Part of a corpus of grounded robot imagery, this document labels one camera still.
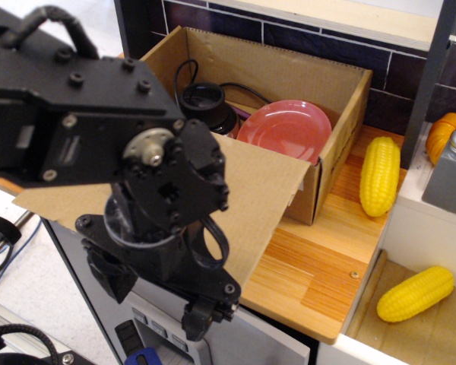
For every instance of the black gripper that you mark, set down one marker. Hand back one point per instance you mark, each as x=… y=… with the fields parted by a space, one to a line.
x=189 y=264

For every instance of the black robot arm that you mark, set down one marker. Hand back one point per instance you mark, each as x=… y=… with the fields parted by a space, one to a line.
x=69 y=117

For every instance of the black clamp on table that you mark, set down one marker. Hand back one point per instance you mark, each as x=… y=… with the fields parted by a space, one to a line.
x=10 y=233

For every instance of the black cylindrical cup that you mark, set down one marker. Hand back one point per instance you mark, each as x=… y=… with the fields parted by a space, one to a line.
x=206 y=102

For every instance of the brown cardboard box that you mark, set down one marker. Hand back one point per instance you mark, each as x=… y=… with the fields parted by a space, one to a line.
x=266 y=186

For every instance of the pink plastic plate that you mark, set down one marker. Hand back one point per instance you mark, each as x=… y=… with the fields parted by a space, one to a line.
x=295 y=128

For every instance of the yellow toy corn on counter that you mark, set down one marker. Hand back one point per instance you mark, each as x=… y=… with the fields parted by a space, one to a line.
x=379 y=176

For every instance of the yellow toy corn in sink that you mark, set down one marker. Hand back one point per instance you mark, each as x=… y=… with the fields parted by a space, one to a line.
x=416 y=294

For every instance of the grey salt shaker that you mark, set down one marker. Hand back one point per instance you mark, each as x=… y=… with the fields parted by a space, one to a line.
x=440 y=190

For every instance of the orange toy pumpkin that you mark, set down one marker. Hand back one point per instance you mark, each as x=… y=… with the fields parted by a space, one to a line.
x=439 y=135

